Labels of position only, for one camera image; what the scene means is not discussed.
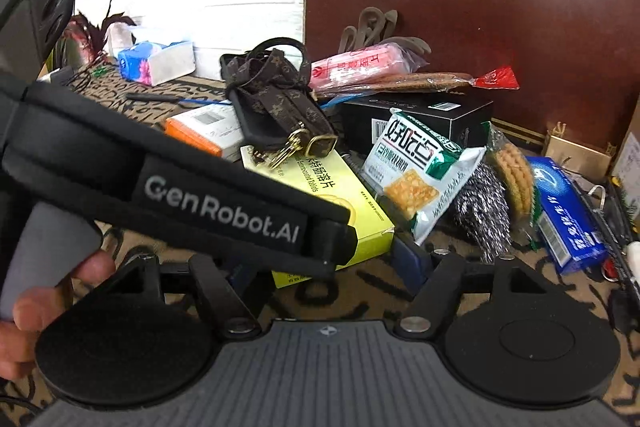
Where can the blue pink tissue pack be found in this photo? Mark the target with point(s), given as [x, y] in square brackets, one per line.
[150, 62]

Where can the red end cracker sleeve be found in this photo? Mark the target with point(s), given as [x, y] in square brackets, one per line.
[425, 82]

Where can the brown plastic hooks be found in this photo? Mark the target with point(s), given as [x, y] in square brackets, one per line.
[370, 27]

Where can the green white cracker packet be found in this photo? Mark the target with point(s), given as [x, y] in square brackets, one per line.
[420, 177]

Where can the black pen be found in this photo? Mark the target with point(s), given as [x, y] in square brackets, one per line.
[150, 98]

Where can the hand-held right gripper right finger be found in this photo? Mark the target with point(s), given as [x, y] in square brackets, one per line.
[412, 257]

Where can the gold key clasp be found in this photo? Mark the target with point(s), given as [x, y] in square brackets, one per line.
[287, 148]

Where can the small brown cardboard box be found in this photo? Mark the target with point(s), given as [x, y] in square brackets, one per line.
[575, 152]

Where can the steel wool scrubber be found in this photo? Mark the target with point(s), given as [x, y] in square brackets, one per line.
[482, 217]

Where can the orange white box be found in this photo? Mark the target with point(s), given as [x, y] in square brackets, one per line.
[200, 127]

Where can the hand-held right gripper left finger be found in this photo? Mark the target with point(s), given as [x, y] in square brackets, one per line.
[215, 289]

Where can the pink plastic package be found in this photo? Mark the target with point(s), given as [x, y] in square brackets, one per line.
[360, 64]

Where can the blue carton box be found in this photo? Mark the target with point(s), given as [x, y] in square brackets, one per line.
[565, 212]

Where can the person's left hand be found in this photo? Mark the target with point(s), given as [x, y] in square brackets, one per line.
[30, 312]

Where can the black cardboard box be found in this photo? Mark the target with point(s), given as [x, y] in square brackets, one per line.
[360, 122]

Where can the clear biscuit pack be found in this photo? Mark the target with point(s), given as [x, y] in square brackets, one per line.
[515, 177]

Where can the dark red feather decoration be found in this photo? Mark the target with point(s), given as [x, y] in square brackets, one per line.
[92, 32]

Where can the yellow medicine box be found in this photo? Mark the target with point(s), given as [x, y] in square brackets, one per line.
[330, 187]

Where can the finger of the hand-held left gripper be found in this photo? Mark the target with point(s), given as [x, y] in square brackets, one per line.
[330, 247]

